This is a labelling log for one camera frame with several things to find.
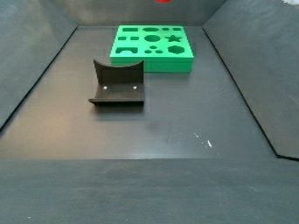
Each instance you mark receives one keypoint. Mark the red round object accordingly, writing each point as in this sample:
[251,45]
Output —
[163,1]

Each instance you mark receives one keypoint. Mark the black curved holder stand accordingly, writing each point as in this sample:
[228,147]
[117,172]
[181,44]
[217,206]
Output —
[120,84]

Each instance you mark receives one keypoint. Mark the green shape sorter box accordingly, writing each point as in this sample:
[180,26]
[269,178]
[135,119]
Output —
[159,45]

